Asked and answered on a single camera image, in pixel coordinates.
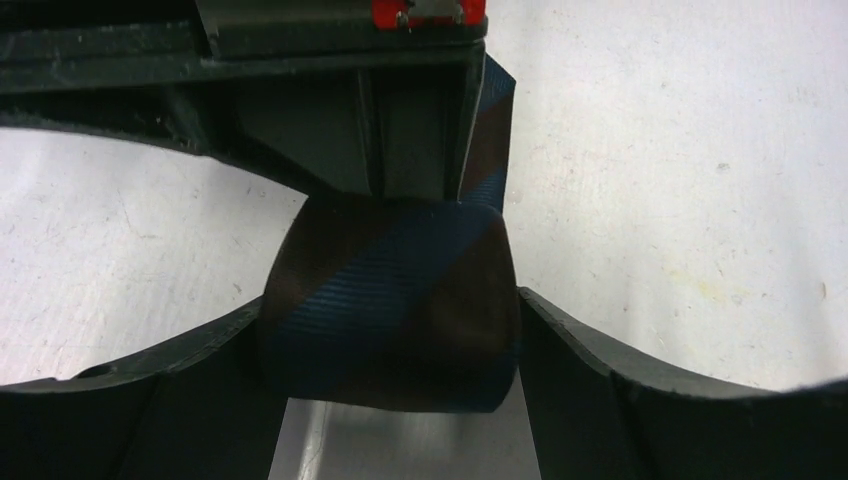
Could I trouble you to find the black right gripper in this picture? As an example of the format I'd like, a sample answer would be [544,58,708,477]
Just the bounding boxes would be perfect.
[1,1,488,194]

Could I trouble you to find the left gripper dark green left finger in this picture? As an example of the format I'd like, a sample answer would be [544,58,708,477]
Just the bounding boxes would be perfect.
[1,301,286,479]

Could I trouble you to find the blue brown striped tie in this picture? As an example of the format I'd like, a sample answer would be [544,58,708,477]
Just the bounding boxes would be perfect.
[256,54,523,415]

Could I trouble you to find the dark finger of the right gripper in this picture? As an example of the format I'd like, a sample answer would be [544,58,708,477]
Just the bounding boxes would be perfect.
[378,46,485,200]

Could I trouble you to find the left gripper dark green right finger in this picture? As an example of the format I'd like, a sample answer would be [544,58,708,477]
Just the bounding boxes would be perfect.
[519,287,847,479]

